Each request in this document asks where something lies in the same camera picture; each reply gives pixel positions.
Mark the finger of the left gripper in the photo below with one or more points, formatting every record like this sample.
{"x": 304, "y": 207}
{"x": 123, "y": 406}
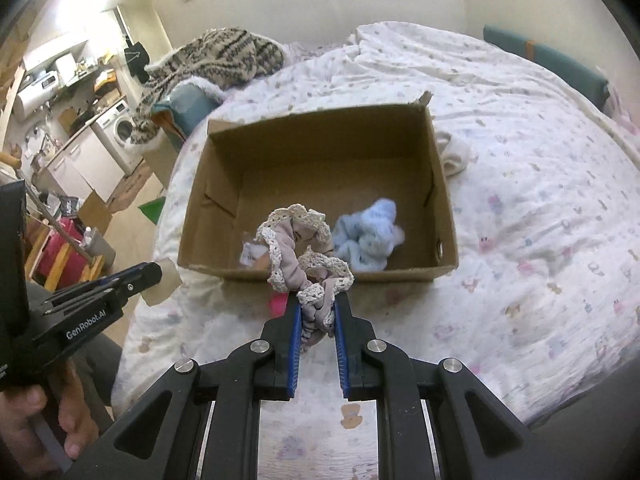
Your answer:
{"x": 130, "y": 279}

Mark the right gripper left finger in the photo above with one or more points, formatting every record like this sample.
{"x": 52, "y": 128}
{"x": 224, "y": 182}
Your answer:
{"x": 201, "y": 421}

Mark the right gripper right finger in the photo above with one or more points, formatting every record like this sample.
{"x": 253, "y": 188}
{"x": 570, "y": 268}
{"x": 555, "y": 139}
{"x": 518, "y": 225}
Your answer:
{"x": 434, "y": 420}

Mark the pink fluffy scrunchie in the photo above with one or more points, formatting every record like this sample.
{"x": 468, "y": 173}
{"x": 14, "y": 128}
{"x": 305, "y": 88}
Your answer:
{"x": 277, "y": 304}

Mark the beige lace scrunchie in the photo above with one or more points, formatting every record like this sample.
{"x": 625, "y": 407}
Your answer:
{"x": 302, "y": 261}

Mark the person's left hand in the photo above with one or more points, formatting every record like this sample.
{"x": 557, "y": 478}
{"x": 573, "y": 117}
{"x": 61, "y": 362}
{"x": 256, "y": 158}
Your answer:
{"x": 20, "y": 405}

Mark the grey cup with bottle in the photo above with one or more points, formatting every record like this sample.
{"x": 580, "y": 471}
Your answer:
{"x": 96, "y": 245}

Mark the yellow wooden rack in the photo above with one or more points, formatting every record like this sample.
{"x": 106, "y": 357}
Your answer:
{"x": 55, "y": 265}

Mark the brown door mat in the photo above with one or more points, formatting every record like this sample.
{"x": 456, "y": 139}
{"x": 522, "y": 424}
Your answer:
{"x": 129, "y": 188}

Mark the white kitchen cabinet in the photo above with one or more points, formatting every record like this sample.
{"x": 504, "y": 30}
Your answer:
{"x": 82, "y": 167}

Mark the clear plastic label bag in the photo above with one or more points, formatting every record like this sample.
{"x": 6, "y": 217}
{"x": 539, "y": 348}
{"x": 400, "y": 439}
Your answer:
{"x": 255, "y": 256}

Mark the white washing machine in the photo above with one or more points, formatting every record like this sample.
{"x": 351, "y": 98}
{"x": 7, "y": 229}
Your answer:
{"x": 114, "y": 128}

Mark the light blue fluffy scrunchie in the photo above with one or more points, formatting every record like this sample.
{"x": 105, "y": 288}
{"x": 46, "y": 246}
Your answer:
{"x": 366, "y": 239}

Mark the black hanging clothes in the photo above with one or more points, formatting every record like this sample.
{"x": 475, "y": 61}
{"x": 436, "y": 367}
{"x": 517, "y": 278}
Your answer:
{"x": 137, "y": 58}

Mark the brown cardboard box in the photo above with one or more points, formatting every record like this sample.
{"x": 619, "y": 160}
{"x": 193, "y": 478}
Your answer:
{"x": 336, "y": 162}

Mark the patterned knit blanket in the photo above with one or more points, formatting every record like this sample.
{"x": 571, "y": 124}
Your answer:
{"x": 222, "y": 58}

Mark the cream folded cloth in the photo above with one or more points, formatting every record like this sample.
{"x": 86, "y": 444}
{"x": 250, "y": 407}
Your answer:
{"x": 454, "y": 153}

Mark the teal bed headboard cushion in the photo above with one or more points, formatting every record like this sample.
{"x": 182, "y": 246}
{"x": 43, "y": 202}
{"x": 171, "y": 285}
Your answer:
{"x": 592, "y": 85}

